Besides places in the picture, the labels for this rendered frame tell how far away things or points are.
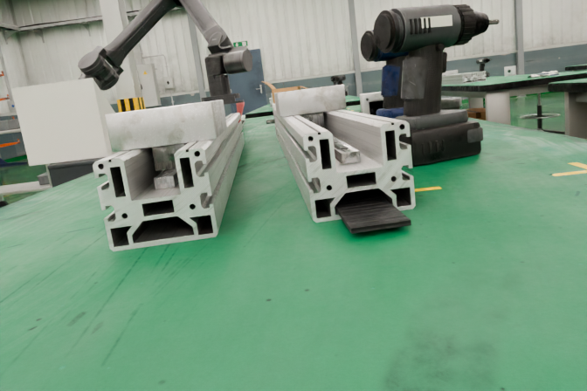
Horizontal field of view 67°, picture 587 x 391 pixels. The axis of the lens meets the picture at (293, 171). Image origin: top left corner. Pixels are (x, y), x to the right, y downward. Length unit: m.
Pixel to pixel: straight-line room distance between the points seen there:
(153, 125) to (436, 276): 0.32
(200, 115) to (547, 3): 13.35
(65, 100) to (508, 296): 1.33
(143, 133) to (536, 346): 0.39
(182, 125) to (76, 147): 1.00
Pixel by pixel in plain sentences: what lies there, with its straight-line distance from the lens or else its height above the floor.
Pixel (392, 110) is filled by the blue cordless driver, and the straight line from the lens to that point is 0.86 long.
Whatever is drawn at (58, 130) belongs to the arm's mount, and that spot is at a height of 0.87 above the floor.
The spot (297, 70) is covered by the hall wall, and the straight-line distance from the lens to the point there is 12.14.
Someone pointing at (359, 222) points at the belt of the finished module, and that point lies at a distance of 0.38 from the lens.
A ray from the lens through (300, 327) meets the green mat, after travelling 0.25.
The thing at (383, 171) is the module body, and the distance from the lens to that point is 0.42.
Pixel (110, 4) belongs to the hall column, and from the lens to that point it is 7.74.
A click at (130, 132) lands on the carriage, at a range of 0.49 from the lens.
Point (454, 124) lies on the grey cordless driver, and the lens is 0.68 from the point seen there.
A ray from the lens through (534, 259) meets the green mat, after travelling 0.33.
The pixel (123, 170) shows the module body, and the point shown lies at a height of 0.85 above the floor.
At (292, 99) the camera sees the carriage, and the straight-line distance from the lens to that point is 0.72.
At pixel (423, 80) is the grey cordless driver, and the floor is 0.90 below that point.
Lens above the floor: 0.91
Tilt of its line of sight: 10 degrees down
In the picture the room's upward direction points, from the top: 7 degrees counter-clockwise
